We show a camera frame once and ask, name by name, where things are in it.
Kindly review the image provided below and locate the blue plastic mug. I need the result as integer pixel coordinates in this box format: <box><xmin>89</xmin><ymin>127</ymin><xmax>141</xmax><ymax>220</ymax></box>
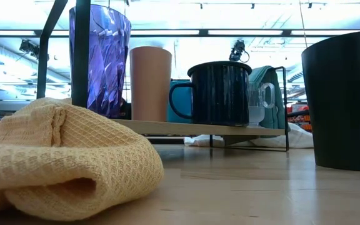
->
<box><xmin>166</xmin><ymin>79</ymin><xmax>193</xmax><ymax>124</ymax></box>

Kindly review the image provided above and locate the peach plastic cup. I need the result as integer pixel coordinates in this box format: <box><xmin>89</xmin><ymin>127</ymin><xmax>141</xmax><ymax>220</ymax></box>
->
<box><xmin>129</xmin><ymin>46</ymin><xmax>173</xmax><ymax>123</ymax></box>

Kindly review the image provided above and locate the dark enamel mug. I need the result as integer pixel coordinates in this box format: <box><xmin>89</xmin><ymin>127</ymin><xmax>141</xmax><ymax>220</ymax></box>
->
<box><xmin>168</xmin><ymin>61</ymin><xmax>253</xmax><ymax>128</ymax></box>

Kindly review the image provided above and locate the clear plastic cup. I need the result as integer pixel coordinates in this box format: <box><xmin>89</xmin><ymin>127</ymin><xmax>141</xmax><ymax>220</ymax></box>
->
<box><xmin>247</xmin><ymin>81</ymin><xmax>276</xmax><ymax>128</ymax></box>

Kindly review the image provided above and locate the purple faceted plastic tumbler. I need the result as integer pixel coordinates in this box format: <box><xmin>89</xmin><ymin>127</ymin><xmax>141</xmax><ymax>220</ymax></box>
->
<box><xmin>69</xmin><ymin>3</ymin><xmax>132</xmax><ymax>119</ymax></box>

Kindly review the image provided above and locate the black plastic cup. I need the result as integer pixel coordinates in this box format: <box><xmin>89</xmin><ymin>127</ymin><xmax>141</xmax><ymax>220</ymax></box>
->
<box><xmin>301</xmin><ymin>30</ymin><xmax>360</xmax><ymax>173</ymax></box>

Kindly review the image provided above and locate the wooden board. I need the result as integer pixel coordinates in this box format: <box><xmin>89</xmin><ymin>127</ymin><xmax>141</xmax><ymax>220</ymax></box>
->
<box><xmin>36</xmin><ymin>0</ymin><xmax>290</xmax><ymax>153</ymax></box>

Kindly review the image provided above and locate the teal cloth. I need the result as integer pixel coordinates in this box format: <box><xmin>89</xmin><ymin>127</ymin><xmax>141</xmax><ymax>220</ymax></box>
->
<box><xmin>248</xmin><ymin>65</ymin><xmax>292</xmax><ymax>131</ymax></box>

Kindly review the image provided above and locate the yellow waffle cloth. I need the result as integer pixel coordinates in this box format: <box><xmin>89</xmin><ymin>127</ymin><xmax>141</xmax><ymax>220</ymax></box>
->
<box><xmin>0</xmin><ymin>96</ymin><xmax>165</xmax><ymax>222</ymax></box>

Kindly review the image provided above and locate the white cloth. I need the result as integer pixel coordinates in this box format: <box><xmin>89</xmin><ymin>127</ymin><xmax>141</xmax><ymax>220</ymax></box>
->
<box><xmin>184</xmin><ymin>123</ymin><xmax>314</xmax><ymax>149</ymax></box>

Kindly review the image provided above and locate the black rack with orange bins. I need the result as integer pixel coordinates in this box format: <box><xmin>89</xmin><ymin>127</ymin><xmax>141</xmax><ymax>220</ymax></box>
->
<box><xmin>287</xmin><ymin>104</ymin><xmax>312</xmax><ymax>132</ymax></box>

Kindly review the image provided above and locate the black rig camera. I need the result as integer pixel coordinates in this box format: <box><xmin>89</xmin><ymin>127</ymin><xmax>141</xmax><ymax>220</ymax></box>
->
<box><xmin>19</xmin><ymin>39</ymin><xmax>40</xmax><ymax>59</ymax></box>
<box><xmin>229</xmin><ymin>39</ymin><xmax>250</xmax><ymax>63</ymax></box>

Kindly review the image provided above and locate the yellow hanging cable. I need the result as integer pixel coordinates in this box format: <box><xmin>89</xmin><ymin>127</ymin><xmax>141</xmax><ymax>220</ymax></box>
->
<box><xmin>298</xmin><ymin>0</ymin><xmax>309</xmax><ymax>48</ymax></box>

